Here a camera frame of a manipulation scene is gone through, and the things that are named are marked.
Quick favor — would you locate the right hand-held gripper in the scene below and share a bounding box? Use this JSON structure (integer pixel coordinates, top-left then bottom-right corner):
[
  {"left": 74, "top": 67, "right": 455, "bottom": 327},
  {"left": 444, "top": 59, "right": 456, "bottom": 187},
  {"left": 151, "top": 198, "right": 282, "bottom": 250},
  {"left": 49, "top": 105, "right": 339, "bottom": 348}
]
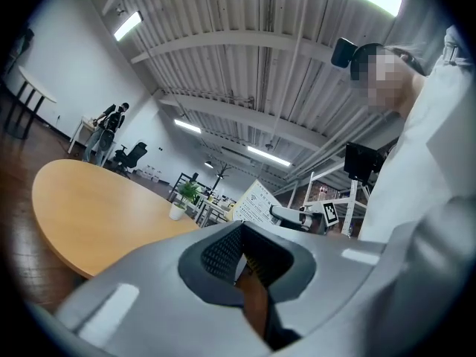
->
[{"left": 268, "top": 199, "right": 340, "bottom": 237}]

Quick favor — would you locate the person's head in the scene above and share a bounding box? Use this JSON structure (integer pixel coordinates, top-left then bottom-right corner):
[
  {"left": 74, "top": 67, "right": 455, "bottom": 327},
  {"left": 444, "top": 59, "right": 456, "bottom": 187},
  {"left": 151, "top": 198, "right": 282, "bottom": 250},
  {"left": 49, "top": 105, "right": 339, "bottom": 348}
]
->
[{"left": 351, "top": 42, "right": 425, "bottom": 118}]

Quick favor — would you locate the black coat rack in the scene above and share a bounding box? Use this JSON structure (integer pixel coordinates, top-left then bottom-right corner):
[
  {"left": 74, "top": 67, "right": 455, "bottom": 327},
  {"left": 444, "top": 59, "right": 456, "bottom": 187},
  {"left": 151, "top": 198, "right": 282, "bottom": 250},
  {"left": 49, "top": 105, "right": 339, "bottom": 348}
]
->
[{"left": 214, "top": 161, "right": 233, "bottom": 201}]

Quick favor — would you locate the black head-worn camera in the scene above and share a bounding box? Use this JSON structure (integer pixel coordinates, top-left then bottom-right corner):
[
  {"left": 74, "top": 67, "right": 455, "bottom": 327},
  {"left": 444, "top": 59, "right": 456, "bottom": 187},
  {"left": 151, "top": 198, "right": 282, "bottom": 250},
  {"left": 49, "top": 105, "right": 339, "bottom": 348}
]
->
[{"left": 330, "top": 37, "right": 357, "bottom": 68}]

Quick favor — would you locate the white rectangular table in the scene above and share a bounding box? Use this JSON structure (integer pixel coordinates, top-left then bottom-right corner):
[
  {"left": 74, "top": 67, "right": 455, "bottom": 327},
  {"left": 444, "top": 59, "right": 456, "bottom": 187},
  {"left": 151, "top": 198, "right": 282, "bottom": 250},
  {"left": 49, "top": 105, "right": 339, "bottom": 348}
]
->
[{"left": 68, "top": 115, "right": 112, "bottom": 155}]

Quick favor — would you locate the person's white shirt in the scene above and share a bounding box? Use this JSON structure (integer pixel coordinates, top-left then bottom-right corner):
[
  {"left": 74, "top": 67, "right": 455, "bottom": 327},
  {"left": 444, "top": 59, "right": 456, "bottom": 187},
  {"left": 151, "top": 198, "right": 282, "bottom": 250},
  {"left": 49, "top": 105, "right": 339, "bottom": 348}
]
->
[{"left": 357, "top": 24, "right": 476, "bottom": 245}]

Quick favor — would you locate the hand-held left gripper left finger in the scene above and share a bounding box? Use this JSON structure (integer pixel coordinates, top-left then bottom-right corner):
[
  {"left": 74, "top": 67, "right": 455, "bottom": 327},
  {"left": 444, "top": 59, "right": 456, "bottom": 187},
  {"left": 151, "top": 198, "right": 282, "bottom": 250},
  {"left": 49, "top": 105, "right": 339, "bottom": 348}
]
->
[{"left": 54, "top": 220, "right": 278, "bottom": 357}]

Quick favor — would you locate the white round table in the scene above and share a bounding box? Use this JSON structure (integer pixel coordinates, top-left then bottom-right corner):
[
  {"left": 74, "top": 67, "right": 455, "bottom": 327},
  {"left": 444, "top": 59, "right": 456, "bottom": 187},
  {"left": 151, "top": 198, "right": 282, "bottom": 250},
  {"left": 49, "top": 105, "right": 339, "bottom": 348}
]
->
[{"left": 3, "top": 65, "right": 59, "bottom": 141}]

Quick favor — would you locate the potted plant in white pot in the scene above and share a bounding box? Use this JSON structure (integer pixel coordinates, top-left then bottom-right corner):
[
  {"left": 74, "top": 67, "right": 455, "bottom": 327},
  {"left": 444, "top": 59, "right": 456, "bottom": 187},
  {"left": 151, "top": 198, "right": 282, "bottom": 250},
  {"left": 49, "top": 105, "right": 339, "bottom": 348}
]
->
[{"left": 169, "top": 180, "right": 202, "bottom": 222}]

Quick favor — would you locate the black monitor on stand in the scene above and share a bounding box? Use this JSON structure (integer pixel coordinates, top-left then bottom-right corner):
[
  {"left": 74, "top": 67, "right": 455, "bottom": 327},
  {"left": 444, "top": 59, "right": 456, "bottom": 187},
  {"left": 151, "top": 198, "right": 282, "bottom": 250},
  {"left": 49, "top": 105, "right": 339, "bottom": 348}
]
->
[{"left": 343, "top": 142, "right": 385, "bottom": 182}]

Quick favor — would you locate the white office desk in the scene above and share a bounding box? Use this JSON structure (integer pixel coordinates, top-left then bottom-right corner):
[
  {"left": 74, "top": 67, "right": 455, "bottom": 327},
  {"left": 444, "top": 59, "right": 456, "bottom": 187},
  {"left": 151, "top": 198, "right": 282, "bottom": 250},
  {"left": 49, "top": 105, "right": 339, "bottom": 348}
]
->
[{"left": 193, "top": 195, "right": 239, "bottom": 227}]

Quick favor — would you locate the black office chair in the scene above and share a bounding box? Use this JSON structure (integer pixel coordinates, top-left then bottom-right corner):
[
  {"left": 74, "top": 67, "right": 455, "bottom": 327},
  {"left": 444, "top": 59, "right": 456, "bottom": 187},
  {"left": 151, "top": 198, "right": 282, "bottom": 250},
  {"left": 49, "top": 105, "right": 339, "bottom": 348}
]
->
[{"left": 112, "top": 141, "right": 149, "bottom": 179}]

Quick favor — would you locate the long ceiling light panel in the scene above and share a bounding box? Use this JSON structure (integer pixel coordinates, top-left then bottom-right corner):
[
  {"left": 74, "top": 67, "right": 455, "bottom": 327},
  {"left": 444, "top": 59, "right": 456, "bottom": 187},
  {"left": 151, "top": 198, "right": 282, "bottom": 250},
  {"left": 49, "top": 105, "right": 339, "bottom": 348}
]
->
[
  {"left": 112, "top": 10, "right": 144, "bottom": 42},
  {"left": 245, "top": 144, "right": 292, "bottom": 168},
  {"left": 173, "top": 118, "right": 203, "bottom": 135}
]

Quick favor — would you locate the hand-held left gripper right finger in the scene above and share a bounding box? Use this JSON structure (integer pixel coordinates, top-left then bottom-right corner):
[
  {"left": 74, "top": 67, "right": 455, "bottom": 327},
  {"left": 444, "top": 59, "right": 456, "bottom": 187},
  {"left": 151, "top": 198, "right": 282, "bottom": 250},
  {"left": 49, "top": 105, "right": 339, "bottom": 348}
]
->
[{"left": 242, "top": 198, "right": 474, "bottom": 357}]

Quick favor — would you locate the yellow and white card stand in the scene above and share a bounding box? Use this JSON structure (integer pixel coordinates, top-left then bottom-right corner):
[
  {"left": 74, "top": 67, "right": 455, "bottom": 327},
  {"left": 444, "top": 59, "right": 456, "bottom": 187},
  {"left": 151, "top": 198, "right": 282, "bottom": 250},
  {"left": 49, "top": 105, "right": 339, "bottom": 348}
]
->
[{"left": 225, "top": 178, "right": 284, "bottom": 225}]

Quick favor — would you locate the white metal shelving rack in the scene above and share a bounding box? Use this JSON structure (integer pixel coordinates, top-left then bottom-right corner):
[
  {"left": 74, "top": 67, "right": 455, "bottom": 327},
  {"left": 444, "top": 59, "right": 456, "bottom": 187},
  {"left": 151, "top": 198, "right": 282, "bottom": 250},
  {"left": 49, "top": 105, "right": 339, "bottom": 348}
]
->
[{"left": 303, "top": 170, "right": 370, "bottom": 238}]

